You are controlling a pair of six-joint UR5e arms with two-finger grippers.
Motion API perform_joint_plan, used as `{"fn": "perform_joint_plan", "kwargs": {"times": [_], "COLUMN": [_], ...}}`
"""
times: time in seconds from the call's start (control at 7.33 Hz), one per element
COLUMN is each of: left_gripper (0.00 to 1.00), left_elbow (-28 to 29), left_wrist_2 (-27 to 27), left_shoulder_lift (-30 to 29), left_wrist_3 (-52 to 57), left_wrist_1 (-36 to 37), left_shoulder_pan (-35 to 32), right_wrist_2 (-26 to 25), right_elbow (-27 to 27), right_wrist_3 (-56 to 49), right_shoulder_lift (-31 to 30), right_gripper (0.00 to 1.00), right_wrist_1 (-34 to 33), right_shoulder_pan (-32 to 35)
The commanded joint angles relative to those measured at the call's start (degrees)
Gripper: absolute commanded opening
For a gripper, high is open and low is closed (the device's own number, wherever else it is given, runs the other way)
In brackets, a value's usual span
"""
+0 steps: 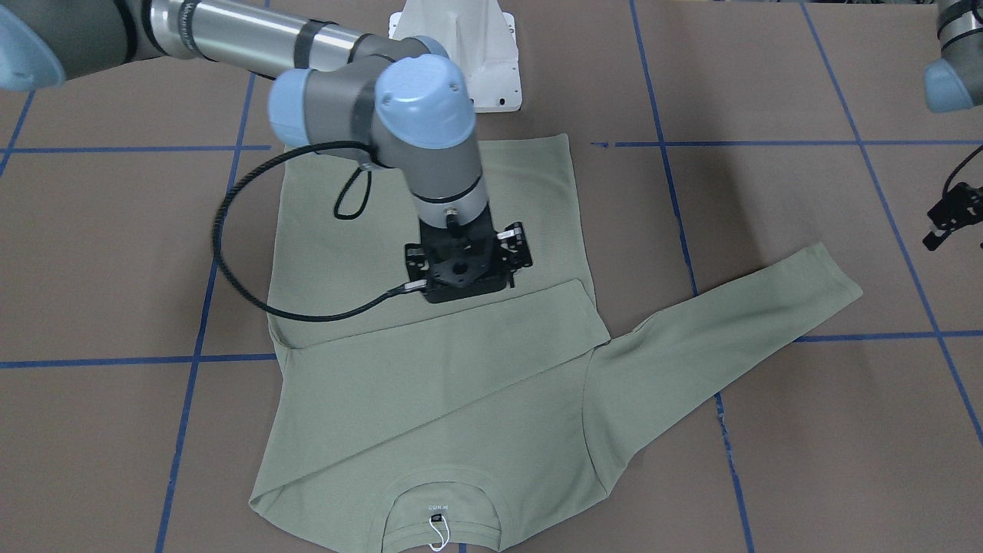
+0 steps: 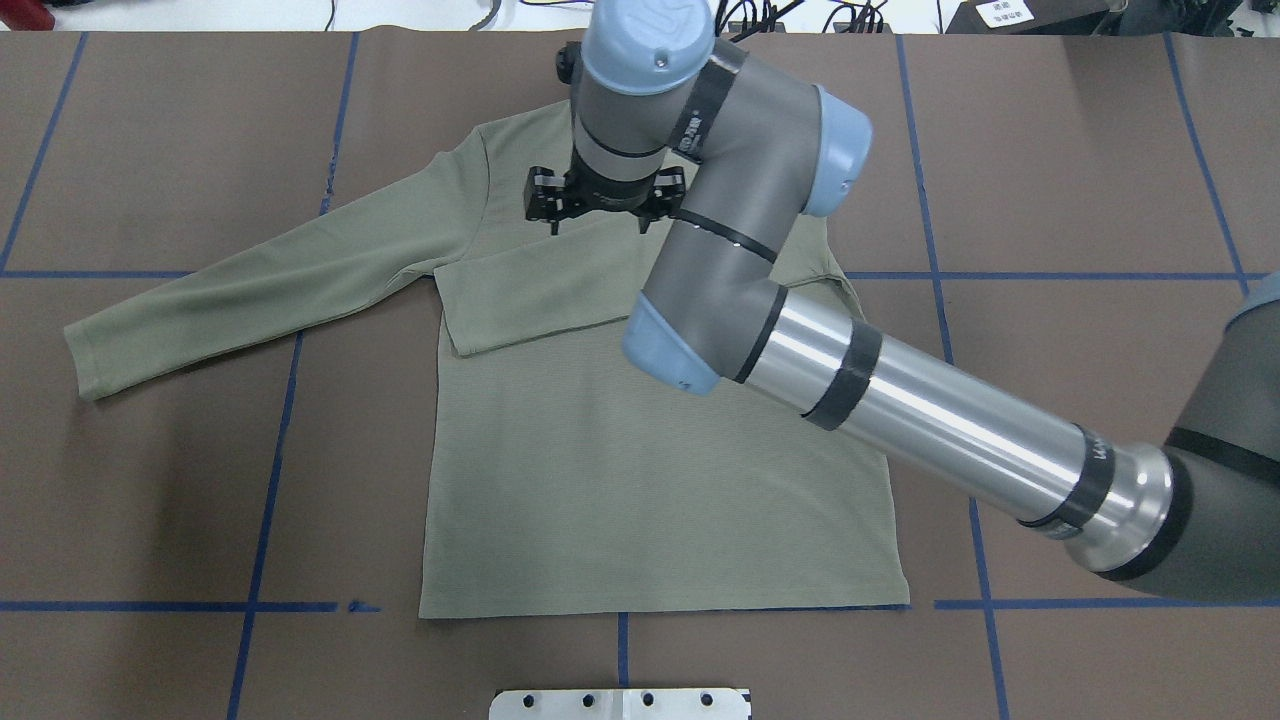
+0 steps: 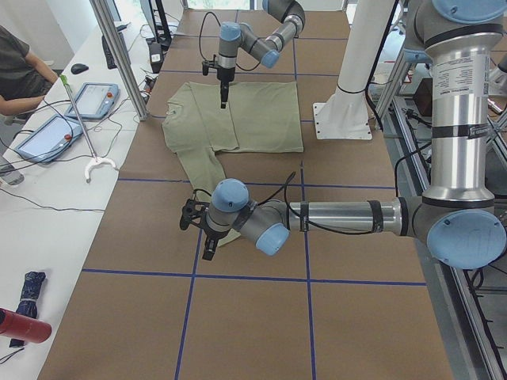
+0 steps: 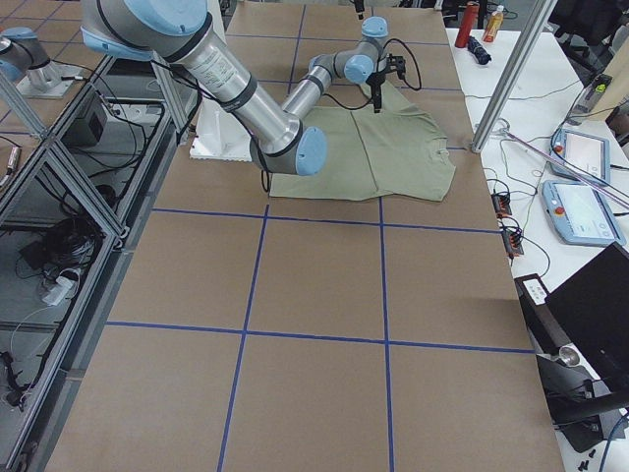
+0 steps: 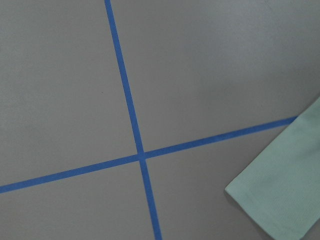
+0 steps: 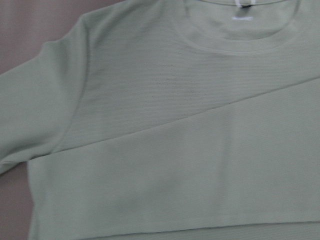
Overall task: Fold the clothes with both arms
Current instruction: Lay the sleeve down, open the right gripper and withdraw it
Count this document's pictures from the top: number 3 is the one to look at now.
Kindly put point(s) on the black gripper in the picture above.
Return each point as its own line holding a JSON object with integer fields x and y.
{"x": 225, "y": 75}
{"x": 212, "y": 234}

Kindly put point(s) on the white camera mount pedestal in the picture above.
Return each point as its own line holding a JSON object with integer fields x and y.
{"x": 345, "y": 114}

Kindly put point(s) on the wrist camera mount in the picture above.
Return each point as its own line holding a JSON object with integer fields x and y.
{"x": 193, "y": 213}
{"x": 209, "y": 64}

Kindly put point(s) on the folded dark blue umbrella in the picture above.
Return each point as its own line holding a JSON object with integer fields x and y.
{"x": 27, "y": 301}

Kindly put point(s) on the near teach pendant tablet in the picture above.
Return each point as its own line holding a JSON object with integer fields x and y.
{"x": 49, "y": 140}

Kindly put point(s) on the black computer mouse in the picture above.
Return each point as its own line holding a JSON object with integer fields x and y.
{"x": 79, "y": 68}

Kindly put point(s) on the white reacher grabber stick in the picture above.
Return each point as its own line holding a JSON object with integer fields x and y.
{"x": 95, "y": 160}

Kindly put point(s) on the teach pendant tablet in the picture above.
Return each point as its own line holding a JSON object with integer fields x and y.
{"x": 49, "y": 140}
{"x": 94, "y": 100}

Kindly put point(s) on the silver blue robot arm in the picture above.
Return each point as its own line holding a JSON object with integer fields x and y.
{"x": 266, "y": 50}
{"x": 454, "y": 217}

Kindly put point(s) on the aluminium frame post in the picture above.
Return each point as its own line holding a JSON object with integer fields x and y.
{"x": 109, "y": 31}

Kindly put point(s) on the seated person in background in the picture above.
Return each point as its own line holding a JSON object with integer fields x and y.
{"x": 25, "y": 78}

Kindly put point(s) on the red cylindrical bottle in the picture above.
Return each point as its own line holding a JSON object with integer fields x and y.
{"x": 23, "y": 324}

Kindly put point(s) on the far teach pendant tablet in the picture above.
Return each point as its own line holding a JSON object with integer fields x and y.
{"x": 94, "y": 100}

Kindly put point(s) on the olive green long-sleeve shirt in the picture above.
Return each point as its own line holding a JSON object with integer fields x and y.
{"x": 259, "y": 117}

